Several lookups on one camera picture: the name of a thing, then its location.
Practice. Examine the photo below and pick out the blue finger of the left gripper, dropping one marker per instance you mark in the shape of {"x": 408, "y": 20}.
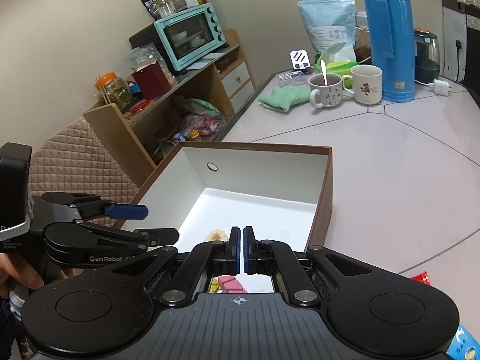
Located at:
{"x": 126, "y": 211}
{"x": 89, "y": 240}

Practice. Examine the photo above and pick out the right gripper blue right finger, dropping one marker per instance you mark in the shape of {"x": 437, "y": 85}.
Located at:
{"x": 250, "y": 251}

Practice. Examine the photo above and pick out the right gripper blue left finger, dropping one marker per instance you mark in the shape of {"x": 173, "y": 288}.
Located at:
{"x": 233, "y": 252}

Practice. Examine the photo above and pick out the beige ring cracker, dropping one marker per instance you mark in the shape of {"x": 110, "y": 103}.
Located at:
{"x": 217, "y": 236}

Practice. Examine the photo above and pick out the pink binder clip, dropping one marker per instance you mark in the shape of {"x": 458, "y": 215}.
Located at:
{"x": 229, "y": 284}

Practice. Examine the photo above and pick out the blue hand cream tube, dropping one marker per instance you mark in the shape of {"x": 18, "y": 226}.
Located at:
{"x": 463, "y": 346}

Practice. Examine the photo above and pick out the large yellow snack bag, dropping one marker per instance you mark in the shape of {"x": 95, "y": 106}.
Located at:
{"x": 215, "y": 286}

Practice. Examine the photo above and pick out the person left hand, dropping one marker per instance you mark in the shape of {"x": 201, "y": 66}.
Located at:
{"x": 16, "y": 270}

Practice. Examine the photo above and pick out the brown storage box white inside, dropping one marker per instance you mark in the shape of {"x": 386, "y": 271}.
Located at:
{"x": 284, "y": 192}

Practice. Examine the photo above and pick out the quilted beige chair cover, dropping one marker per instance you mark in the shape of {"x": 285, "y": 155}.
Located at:
{"x": 74, "y": 160}

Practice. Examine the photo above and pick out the orange lid glass jar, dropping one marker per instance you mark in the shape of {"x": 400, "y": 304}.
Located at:
{"x": 112, "y": 89}

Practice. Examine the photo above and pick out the wooden shelf cabinet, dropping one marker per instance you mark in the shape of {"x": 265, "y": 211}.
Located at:
{"x": 225, "y": 81}

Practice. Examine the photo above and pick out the dark red box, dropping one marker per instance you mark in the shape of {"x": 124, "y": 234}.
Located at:
{"x": 151, "y": 81}

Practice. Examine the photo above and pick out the green folded cloth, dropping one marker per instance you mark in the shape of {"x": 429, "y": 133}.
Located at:
{"x": 282, "y": 99}

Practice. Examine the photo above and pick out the patterned mug with spoon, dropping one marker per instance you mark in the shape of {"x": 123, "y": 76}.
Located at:
{"x": 327, "y": 92}

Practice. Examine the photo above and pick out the teal toaster oven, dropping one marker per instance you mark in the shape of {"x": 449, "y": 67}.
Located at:
{"x": 189, "y": 35}

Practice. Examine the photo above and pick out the white striped card stand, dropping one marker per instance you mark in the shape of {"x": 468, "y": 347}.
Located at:
{"x": 299, "y": 59}

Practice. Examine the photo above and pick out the white mug with red print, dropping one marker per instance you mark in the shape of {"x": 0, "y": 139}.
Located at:
{"x": 365, "y": 84}

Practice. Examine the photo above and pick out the light blue foil bag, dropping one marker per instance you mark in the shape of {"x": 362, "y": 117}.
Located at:
{"x": 331, "y": 27}

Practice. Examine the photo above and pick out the white power adapter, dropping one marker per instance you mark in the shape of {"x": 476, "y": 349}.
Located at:
{"x": 440, "y": 87}

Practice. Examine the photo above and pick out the dark green electric kettle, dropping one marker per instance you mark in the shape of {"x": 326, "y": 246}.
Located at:
{"x": 427, "y": 57}

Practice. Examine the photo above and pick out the blue thermos flask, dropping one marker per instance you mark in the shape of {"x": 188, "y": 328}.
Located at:
{"x": 390, "y": 24}

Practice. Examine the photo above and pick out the black refrigerator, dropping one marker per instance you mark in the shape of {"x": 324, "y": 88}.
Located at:
{"x": 461, "y": 45}

